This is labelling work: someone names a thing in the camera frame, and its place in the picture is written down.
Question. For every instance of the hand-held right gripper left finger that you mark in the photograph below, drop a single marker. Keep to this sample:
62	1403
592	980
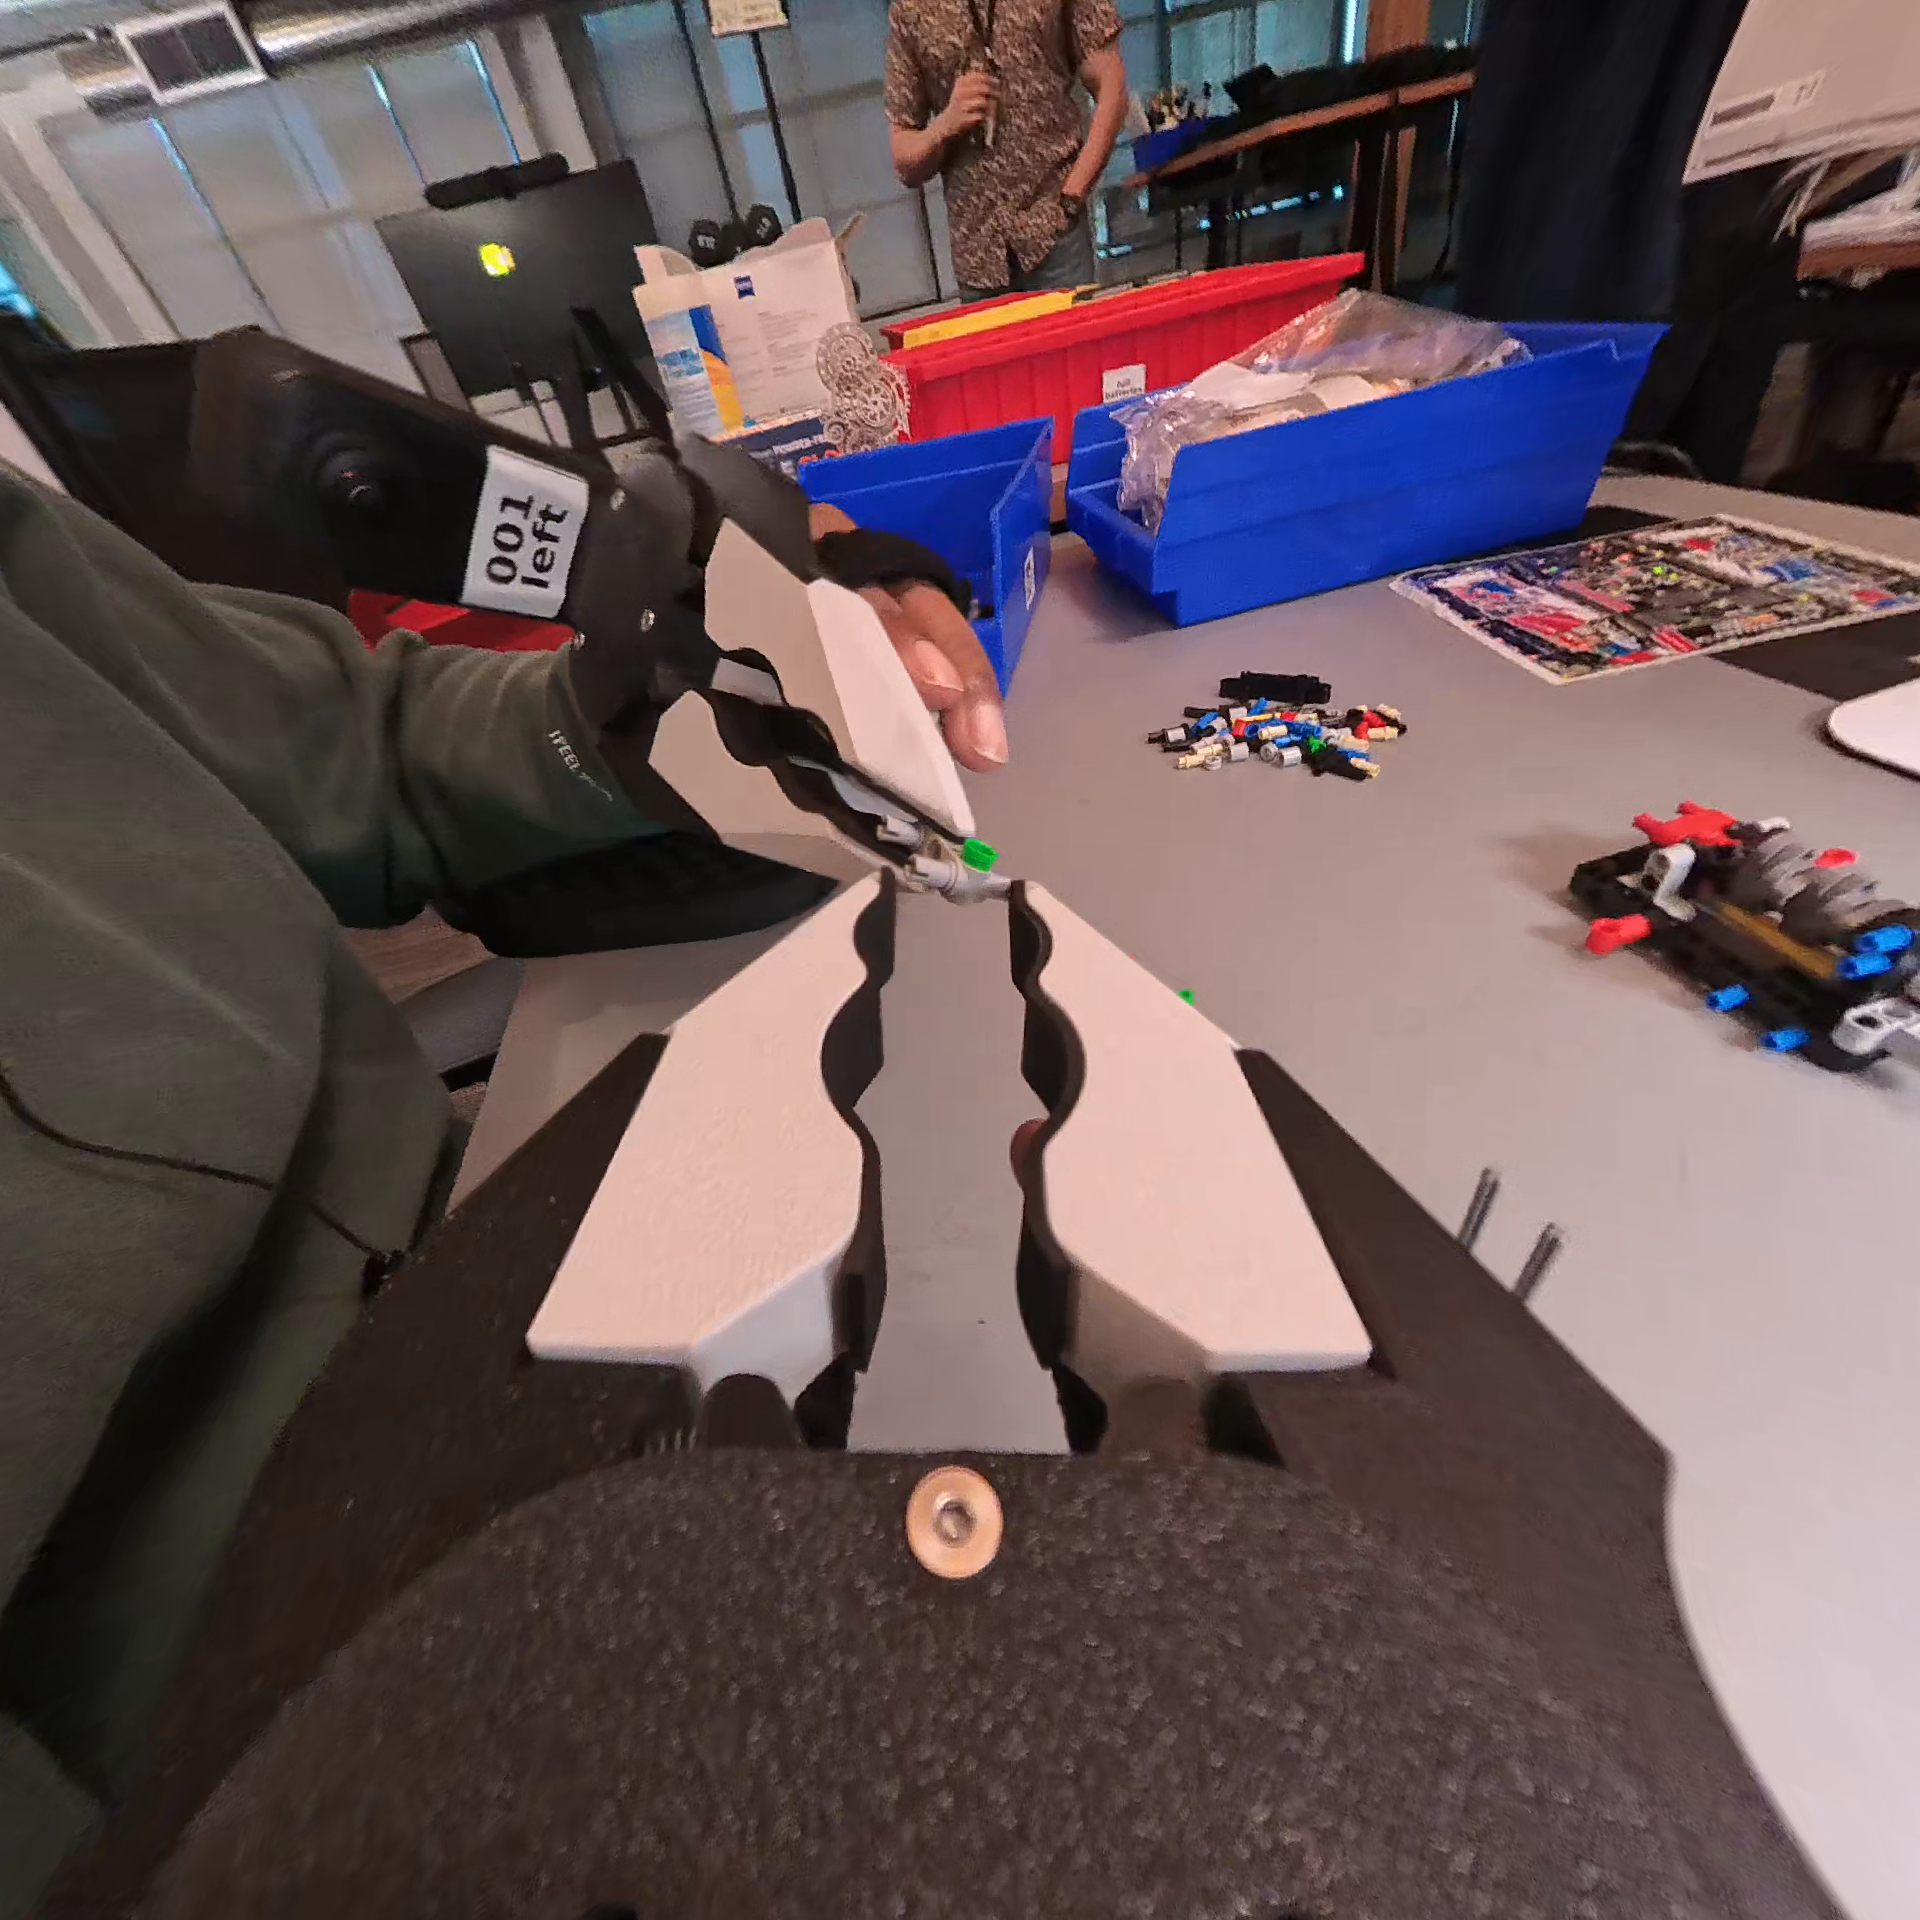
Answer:
705	1171

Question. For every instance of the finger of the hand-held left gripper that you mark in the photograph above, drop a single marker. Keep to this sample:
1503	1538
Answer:
688	764
839	675

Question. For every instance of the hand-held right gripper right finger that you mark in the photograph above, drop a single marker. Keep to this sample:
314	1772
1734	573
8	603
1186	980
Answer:
1186	1186

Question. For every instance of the grey connector with green pin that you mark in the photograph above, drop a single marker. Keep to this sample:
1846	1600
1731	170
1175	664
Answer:
960	875

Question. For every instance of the person's left forearm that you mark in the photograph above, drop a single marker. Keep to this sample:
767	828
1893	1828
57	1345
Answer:
376	748

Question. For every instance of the pile of small lego pieces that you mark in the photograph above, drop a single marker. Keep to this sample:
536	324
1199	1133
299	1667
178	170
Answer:
1275	742

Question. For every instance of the partly built black lego model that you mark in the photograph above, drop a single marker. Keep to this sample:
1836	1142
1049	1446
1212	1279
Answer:
1726	914

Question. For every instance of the lego instruction booklet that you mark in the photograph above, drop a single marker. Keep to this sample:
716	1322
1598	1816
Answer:
1650	591

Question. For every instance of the small blue plastic bin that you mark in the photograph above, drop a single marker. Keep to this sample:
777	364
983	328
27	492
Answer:
960	510

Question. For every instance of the blue cardboard box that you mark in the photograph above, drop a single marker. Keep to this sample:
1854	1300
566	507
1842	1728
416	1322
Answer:
765	435

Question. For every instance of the black monitor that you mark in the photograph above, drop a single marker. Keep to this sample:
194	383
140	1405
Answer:
568	286

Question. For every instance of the silver gear ornament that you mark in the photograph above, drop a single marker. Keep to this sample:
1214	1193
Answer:
863	383

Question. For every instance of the white wipes canister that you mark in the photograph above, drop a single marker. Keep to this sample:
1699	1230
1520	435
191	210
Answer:
688	359

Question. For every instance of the white cardboard box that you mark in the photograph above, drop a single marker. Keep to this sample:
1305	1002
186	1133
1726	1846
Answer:
782	314

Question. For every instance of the red plastic bin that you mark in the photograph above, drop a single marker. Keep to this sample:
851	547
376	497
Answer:
1049	367

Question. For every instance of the large blue plastic bin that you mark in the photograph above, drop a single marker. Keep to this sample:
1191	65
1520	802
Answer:
1349	495

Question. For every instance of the person's green sweatshirt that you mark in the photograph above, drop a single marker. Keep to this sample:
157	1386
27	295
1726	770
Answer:
150	1273

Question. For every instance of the clear plastic bags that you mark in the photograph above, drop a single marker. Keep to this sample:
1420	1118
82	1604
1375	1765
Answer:
1349	354

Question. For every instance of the wooden background table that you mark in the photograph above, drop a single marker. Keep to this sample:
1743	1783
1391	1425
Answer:
1349	119

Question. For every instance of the black desk mat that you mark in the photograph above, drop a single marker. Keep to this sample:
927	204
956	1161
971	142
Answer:
1828	659

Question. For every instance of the white round pad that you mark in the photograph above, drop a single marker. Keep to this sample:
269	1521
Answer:
1881	732

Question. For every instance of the dark blue curtain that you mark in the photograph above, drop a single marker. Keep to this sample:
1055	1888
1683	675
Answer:
1590	152

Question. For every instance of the black camera bar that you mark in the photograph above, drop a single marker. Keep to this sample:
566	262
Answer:
494	183

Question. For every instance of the metal air duct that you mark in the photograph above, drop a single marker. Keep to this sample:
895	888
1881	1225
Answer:
376	31

